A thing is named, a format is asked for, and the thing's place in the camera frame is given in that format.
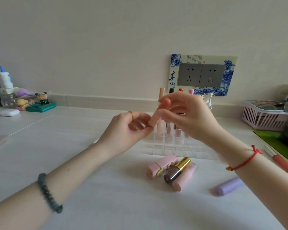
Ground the person's left forearm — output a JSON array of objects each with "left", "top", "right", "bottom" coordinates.
[{"left": 0, "top": 141, "right": 116, "bottom": 230}]

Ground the green bead bracelet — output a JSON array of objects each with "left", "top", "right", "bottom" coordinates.
[{"left": 37, "top": 173, "right": 63, "bottom": 214}]

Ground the clear acrylic lipstick organizer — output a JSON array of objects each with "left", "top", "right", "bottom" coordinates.
[{"left": 143, "top": 124, "right": 219, "bottom": 161}]

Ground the orange lipgloss silver cap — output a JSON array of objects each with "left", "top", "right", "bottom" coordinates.
[{"left": 263, "top": 145, "right": 288, "bottom": 179}]

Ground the white earbuds case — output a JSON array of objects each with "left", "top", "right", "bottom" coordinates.
[{"left": 0, "top": 109, "right": 20, "bottom": 117}]

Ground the panda figurine green base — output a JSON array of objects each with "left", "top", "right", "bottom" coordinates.
[{"left": 26, "top": 91, "right": 57, "bottom": 113}]

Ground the gold cap brown bottle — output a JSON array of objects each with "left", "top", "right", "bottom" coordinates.
[{"left": 163, "top": 157, "right": 191, "bottom": 185}]

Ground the pink plastic basket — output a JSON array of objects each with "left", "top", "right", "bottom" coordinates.
[{"left": 242, "top": 100, "right": 288, "bottom": 132}]

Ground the pink square lipstick gold band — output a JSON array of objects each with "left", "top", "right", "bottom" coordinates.
[{"left": 147, "top": 153, "right": 179, "bottom": 178}]

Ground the person's right forearm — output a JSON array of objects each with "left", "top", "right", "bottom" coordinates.
[{"left": 209, "top": 130, "right": 288, "bottom": 230}]

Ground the yellow duck figurine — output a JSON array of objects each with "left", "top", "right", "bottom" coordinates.
[{"left": 14, "top": 98, "right": 30, "bottom": 111}]

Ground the grey wall socket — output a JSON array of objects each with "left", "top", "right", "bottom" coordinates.
[
  {"left": 198, "top": 64, "right": 226, "bottom": 88},
  {"left": 177, "top": 63, "right": 203, "bottom": 87}
]

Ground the person's left hand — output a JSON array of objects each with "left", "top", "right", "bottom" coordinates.
[{"left": 96, "top": 111, "right": 155, "bottom": 158}]

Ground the lavender lipstick tube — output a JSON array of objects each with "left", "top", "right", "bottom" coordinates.
[{"left": 215, "top": 176, "right": 244, "bottom": 197}]

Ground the coral pink capsule lipstick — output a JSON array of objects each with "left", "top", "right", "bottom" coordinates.
[{"left": 148, "top": 97, "right": 172, "bottom": 127}]

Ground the blue floral socket frame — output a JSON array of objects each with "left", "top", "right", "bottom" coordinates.
[{"left": 167, "top": 54, "right": 238, "bottom": 97}]

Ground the purple plush toy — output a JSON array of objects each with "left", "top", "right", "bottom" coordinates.
[{"left": 15, "top": 88, "right": 35, "bottom": 98}]

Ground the clear bottle white cap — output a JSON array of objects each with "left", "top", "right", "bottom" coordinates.
[{"left": 0, "top": 87, "right": 19, "bottom": 108}]

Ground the white glue bottle blue cap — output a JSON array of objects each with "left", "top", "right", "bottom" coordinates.
[{"left": 0, "top": 65, "right": 14, "bottom": 89}]

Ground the light pink round tube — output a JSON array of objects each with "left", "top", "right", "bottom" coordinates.
[{"left": 172, "top": 162, "right": 197, "bottom": 192}]

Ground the red string bracelet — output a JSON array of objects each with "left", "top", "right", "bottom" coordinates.
[{"left": 225, "top": 145, "right": 263, "bottom": 172}]

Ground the person's right hand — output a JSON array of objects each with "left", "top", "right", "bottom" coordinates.
[{"left": 157, "top": 91, "right": 227, "bottom": 148}]

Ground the green mat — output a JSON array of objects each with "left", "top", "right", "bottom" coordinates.
[{"left": 253, "top": 130, "right": 288, "bottom": 165}]

